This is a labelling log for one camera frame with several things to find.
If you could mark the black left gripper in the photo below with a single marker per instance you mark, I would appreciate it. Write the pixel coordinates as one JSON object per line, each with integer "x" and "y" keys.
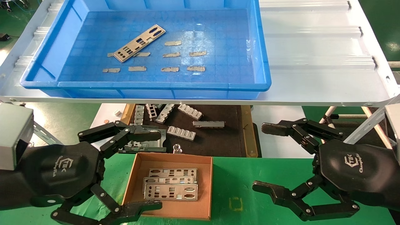
{"x": 59, "y": 168}

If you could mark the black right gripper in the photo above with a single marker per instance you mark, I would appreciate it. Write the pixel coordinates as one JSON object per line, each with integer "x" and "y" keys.
{"x": 359, "y": 175}

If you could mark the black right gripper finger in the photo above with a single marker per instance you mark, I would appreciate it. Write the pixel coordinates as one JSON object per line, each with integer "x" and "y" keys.
{"x": 278, "y": 128}

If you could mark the silver metal IO shield plate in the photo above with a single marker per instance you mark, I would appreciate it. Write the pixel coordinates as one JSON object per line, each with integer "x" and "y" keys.
{"x": 139, "y": 43}
{"x": 165, "y": 196}
{"x": 150, "y": 180}
{"x": 162, "y": 171}

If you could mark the brown cardboard box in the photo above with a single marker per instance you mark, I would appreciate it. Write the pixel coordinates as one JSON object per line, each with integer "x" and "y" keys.
{"x": 137, "y": 175}

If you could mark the dark wood-framed parts tray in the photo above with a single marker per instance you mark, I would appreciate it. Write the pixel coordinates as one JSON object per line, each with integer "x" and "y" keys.
{"x": 218, "y": 140}

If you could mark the blue plastic tray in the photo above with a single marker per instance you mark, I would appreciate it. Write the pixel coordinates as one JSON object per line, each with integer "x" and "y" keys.
{"x": 218, "y": 31}

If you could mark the large flat grey metal plate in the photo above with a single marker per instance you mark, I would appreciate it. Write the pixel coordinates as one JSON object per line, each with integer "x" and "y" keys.
{"x": 156, "y": 144}

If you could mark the green table cloth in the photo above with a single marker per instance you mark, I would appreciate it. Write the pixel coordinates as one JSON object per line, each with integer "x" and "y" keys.
{"x": 237, "y": 181}

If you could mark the silver eye bolt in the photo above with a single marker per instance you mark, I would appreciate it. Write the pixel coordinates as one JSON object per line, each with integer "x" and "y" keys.
{"x": 177, "y": 147}

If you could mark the black pipe joint clamp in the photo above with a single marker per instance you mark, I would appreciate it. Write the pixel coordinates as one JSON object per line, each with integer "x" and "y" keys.
{"x": 331, "y": 117}

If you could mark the white rack pipe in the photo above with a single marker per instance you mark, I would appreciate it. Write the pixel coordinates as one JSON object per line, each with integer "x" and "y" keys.
{"x": 331, "y": 111}

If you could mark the slotted grey metal plate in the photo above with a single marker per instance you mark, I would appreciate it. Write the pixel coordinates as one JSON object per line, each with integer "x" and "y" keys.
{"x": 164, "y": 114}
{"x": 139, "y": 115}

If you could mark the ladder-shaped grey metal plate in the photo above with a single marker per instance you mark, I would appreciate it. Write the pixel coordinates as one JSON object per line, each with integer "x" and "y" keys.
{"x": 151, "y": 112}

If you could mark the grey metal bar part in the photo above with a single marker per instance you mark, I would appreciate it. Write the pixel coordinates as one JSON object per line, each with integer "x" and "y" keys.
{"x": 207, "y": 124}

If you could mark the white metal shelf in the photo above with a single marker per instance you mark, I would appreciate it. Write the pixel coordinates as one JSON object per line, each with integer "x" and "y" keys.
{"x": 312, "y": 62}

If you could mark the beige horizontal rack pipe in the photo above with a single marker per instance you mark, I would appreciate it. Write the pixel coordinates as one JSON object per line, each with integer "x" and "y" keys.
{"x": 353, "y": 116}

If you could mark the perforated white angle brace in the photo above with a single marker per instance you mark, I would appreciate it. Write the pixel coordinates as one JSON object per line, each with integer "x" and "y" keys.
{"x": 365, "y": 125}
{"x": 47, "y": 134}

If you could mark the tan rack pipe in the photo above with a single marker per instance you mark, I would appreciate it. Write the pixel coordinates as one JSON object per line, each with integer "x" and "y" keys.
{"x": 372, "y": 120}

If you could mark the grey tape strip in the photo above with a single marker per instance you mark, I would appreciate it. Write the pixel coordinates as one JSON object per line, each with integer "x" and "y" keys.
{"x": 143, "y": 54}
{"x": 111, "y": 70}
{"x": 171, "y": 55}
{"x": 172, "y": 43}
{"x": 197, "y": 53}
{"x": 196, "y": 68}
{"x": 169, "y": 69}
{"x": 137, "y": 68}
{"x": 110, "y": 55}

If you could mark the white pipe end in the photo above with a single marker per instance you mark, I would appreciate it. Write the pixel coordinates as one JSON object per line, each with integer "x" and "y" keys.
{"x": 394, "y": 64}

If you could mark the black power adapter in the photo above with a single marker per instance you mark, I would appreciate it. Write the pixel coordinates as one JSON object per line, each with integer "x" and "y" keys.
{"x": 3, "y": 37}

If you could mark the office chair castor base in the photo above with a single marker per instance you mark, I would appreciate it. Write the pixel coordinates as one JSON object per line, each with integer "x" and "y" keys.
{"x": 8, "y": 9}

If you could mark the grey ribbed metal bracket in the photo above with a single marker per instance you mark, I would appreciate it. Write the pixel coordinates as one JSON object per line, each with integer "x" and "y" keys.
{"x": 190, "y": 112}
{"x": 181, "y": 133}

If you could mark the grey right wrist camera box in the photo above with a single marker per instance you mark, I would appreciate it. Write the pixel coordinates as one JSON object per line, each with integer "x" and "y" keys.
{"x": 394, "y": 125}

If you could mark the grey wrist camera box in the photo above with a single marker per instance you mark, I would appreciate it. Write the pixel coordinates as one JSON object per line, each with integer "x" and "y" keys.
{"x": 394, "y": 125}
{"x": 14, "y": 134}

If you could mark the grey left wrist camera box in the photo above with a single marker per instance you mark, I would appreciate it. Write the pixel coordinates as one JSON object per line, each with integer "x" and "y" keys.
{"x": 14, "y": 134}

